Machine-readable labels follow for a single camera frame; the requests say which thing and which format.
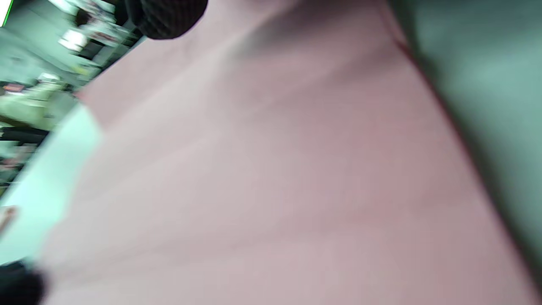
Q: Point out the person's right hand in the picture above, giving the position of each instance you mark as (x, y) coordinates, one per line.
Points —
(165, 17)

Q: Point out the person's left hand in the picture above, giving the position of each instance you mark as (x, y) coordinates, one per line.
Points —
(19, 286)

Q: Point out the pink paper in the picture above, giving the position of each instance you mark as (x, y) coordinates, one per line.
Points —
(275, 169)

